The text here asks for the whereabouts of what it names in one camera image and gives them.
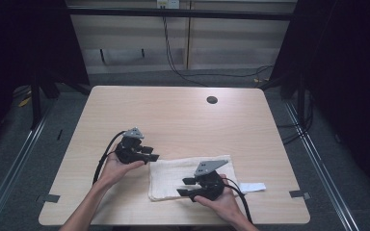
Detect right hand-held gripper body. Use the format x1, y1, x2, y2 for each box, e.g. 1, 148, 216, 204
189, 159, 229, 202

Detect hand-held gripper black cable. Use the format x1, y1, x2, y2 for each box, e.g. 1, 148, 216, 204
92, 130, 128, 186
223, 177, 254, 224

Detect metal floor rail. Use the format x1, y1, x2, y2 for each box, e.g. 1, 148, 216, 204
283, 100, 360, 231
0, 105, 57, 231

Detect grey tape piece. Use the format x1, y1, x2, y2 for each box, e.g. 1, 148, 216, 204
288, 190, 312, 200
42, 193, 61, 204

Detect black hanging power cable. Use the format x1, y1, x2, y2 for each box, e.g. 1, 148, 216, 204
162, 15, 275, 89

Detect left hand-held gripper black cable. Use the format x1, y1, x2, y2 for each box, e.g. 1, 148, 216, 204
92, 130, 128, 186

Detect black curtain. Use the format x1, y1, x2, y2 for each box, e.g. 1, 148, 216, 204
0, 0, 91, 155
269, 0, 370, 193

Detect black floor cables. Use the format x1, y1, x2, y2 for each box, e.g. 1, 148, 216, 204
276, 92, 314, 145

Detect black metal stand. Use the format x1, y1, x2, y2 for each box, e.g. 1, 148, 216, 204
30, 76, 42, 129

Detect person's right hand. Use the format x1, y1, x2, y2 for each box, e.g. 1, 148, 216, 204
194, 174, 245, 223

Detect white wall power outlet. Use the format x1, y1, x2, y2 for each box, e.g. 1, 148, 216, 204
156, 0, 181, 10

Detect yellow object on floor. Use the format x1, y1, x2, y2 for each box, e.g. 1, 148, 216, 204
18, 96, 33, 108

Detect right hand-held gripper black cable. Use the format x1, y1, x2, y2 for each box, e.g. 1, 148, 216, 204
223, 177, 254, 224

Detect person's left hand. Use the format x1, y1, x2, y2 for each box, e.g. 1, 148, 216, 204
96, 152, 145, 191

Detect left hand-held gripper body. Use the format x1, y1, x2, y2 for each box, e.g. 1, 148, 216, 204
115, 127, 149, 166

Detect black horizontal metal bar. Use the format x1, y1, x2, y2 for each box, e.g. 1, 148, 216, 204
66, 8, 295, 22

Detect cream towel with white label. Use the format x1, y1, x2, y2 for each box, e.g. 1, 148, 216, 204
147, 154, 267, 202

